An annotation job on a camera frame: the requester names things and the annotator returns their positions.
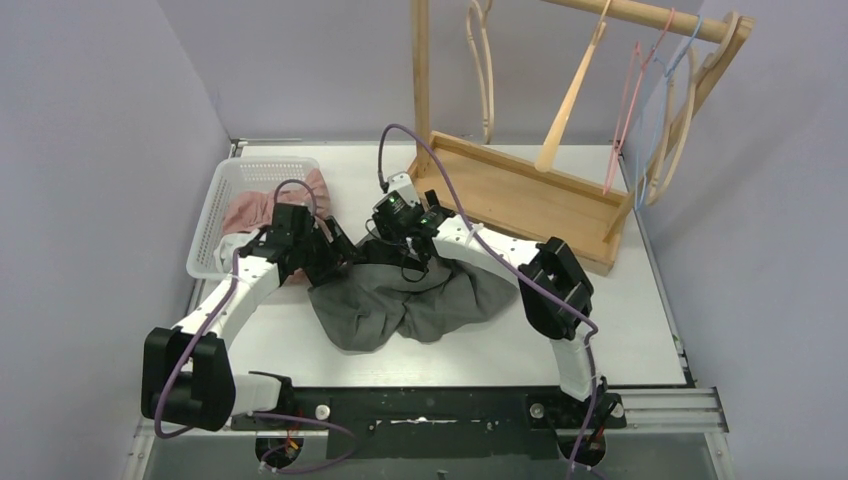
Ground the grey pleated skirt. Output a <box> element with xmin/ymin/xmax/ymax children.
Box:
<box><xmin>308</xmin><ymin>237</ymin><xmax>518</xmax><ymax>353</ymax></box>

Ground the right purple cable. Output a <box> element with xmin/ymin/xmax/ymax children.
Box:
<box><xmin>377</xmin><ymin>123</ymin><xmax>614</xmax><ymax>480</ymax></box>

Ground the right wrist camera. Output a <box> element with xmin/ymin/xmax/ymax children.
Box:
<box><xmin>387</xmin><ymin>172</ymin><xmax>421</xmax><ymax>206</ymax></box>

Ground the pink wire hanger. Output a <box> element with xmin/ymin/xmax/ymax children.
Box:
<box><xmin>603</xmin><ymin>8</ymin><xmax>676</xmax><ymax>195</ymax></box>

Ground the wooden hanger at rack end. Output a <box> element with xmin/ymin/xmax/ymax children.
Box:
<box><xmin>645</xmin><ymin>10</ymin><xmax>742</xmax><ymax>207</ymax></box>

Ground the pink garment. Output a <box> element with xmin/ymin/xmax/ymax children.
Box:
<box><xmin>221</xmin><ymin>168</ymin><xmax>332</xmax><ymax>238</ymax></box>

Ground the wooden hanger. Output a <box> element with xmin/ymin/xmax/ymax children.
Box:
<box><xmin>645</xmin><ymin>10</ymin><xmax>742</xmax><ymax>207</ymax></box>
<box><xmin>465</xmin><ymin>0</ymin><xmax>495</xmax><ymax>144</ymax></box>
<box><xmin>534</xmin><ymin>1</ymin><xmax>612</xmax><ymax>173</ymax></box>

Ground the white plastic basket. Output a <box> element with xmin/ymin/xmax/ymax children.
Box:
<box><xmin>186</xmin><ymin>155</ymin><xmax>319</xmax><ymax>281</ymax></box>

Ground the white garment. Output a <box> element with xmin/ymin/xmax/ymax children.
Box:
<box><xmin>212</xmin><ymin>229</ymin><xmax>259</xmax><ymax>274</ymax></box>

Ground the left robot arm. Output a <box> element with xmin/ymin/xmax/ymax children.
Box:
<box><xmin>141</xmin><ymin>204</ymin><xmax>359</xmax><ymax>437</ymax></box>

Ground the blue wire hanger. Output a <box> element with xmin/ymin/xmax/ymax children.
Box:
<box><xmin>629</xmin><ymin>14</ymin><xmax>704</xmax><ymax>212</ymax></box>

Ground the wooden hanger rack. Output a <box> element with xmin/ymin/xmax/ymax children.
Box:
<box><xmin>405</xmin><ymin>0</ymin><xmax>757</xmax><ymax>278</ymax></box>

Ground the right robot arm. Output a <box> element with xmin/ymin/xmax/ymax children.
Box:
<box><xmin>372</xmin><ymin>191</ymin><xmax>606</xmax><ymax>427</ymax></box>

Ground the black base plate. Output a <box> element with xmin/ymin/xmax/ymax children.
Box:
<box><xmin>231</xmin><ymin>386</ymin><xmax>627</xmax><ymax>467</ymax></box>

